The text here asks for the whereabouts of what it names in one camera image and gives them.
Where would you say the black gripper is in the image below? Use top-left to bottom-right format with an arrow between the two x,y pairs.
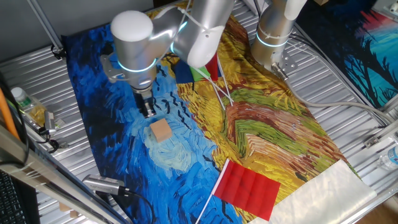
132,86 -> 157,118

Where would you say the light wooden block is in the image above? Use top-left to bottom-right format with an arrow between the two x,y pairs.
150,118 -> 173,143

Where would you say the small green flag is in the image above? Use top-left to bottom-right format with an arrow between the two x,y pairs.
189,64 -> 234,104

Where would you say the Van Gogh print tablecloth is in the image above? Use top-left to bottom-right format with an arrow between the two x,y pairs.
61,0 -> 377,224

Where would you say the black pole clamp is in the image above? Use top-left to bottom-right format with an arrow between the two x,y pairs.
50,45 -> 67,60

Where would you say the yellow oil bottle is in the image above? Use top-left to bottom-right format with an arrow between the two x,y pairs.
11,86 -> 48,126

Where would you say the large red flag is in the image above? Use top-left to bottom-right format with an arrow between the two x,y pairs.
195,158 -> 281,224

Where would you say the thin metal pole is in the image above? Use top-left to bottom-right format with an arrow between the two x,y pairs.
26,0 -> 65,52

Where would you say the orange bar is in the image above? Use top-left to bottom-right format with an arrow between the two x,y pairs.
0,86 -> 20,141

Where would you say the black keyboard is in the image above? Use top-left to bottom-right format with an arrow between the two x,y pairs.
0,170 -> 29,224

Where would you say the dark tree print cloth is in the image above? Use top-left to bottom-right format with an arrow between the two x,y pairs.
295,0 -> 398,110

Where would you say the clear water bottle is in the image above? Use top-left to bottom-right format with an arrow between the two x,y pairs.
377,145 -> 398,171

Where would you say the silver depth camera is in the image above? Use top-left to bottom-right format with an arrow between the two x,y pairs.
82,174 -> 131,197

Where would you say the black camera cable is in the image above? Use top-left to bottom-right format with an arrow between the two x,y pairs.
119,186 -> 156,224

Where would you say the aluminium frame beam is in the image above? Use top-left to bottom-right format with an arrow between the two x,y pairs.
0,124 -> 131,224

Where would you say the aluminium profile bracket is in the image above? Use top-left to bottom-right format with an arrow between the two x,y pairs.
363,119 -> 398,149

